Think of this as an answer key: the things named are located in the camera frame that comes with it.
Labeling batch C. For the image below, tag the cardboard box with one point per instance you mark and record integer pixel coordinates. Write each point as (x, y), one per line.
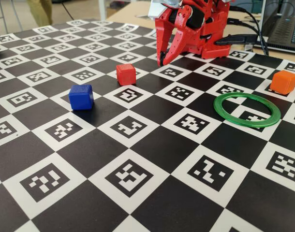
(112, 12)

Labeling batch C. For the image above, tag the white table leg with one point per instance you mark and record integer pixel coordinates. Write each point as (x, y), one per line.
(102, 9)

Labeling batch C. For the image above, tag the black white marker checkerboard mat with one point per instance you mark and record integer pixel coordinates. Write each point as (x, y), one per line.
(162, 149)

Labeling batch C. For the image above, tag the grey metal furniture frame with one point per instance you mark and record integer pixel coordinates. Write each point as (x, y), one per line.
(3, 17)

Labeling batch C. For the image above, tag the orange cube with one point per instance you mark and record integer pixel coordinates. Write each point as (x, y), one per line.
(283, 83)

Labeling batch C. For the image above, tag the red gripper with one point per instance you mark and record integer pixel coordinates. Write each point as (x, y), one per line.
(162, 26)

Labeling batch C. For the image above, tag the red robot arm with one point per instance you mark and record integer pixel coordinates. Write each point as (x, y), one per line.
(217, 24)

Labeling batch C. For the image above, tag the blue cube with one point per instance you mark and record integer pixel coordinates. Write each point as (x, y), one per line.
(81, 97)

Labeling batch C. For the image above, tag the red cube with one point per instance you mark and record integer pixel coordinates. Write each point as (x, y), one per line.
(125, 75)

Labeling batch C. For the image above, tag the dark laptop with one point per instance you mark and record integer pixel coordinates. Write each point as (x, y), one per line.
(283, 31)

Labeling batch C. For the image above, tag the khaki trouser legs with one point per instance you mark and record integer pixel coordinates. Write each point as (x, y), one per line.
(41, 12)

